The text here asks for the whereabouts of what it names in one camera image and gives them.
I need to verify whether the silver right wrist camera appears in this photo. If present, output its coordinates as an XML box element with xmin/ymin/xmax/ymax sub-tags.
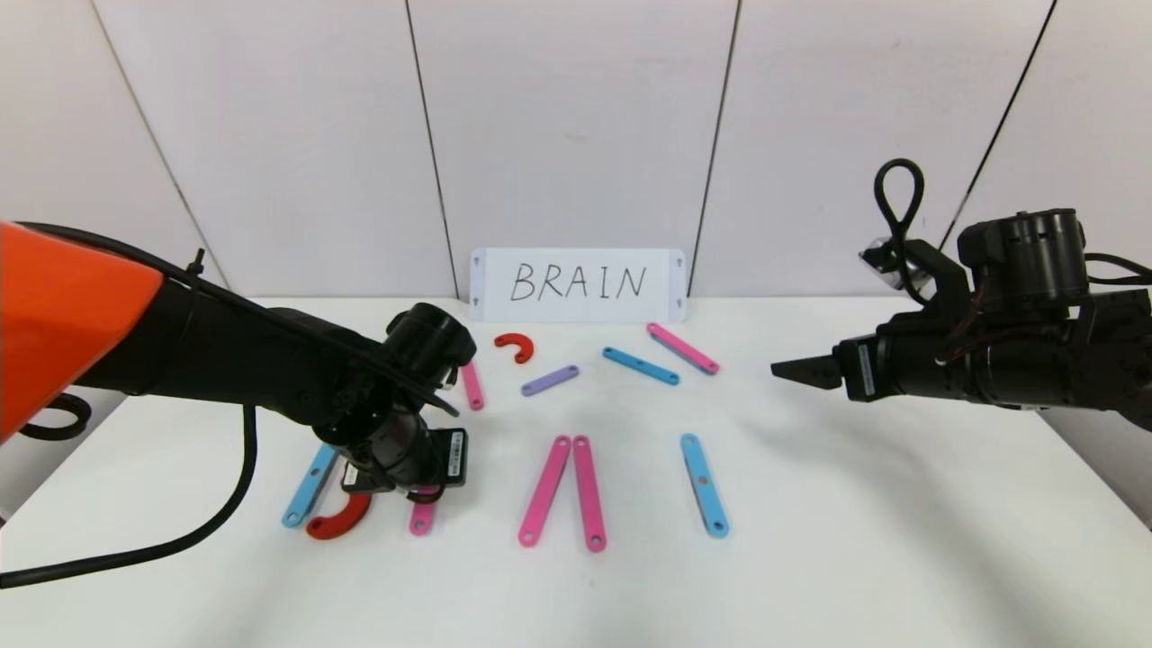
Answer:
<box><xmin>859</xmin><ymin>236</ymin><xmax>905</xmax><ymax>289</ymax></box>

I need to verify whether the purple short flat bar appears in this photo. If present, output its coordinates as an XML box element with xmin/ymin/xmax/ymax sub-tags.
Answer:
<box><xmin>520</xmin><ymin>364</ymin><xmax>581</xmax><ymax>398</ymax></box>

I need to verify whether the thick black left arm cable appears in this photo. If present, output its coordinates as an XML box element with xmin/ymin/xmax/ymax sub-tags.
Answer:
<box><xmin>0</xmin><ymin>393</ymin><xmax>262</xmax><ymax>592</ymax></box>

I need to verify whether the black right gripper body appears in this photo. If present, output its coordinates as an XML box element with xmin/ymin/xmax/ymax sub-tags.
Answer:
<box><xmin>832</xmin><ymin>333</ymin><xmax>969</xmax><ymax>403</ymax></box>

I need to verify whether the blue flat bar with holes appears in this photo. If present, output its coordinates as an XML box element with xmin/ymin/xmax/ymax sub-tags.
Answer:
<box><xmin>282</xmin><ymin>443</ymin><xmax>339</xmax><ymax>529</ymax></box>
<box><xmin>679</xmin><ymin>433</ymin><xmax>731</xmax><ymax>539</ymax></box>
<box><xmin>601</xmin><ymin>347</ymin><xmax>681</xmax><ymax>387</ymax></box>

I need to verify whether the black right camera bracket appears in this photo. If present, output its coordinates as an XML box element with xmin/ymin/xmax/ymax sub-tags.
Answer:
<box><xmin>895</xmin><ymin>238</ymin><xmax>973</xmax><ymax>334</ymax></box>

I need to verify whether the black looped right arm cable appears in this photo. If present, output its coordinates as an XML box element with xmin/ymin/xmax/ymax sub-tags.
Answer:
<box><xmin>875</xmin><ymin>159</ymin><xmax>926</xmax><ymax>302</ymax></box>

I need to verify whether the white BRAIN sign card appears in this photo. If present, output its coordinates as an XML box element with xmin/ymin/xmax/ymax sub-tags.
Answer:
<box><xmin>470</xmin><ymin>248</ymin><xmax>688</xmax><ymax>325</ymax></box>

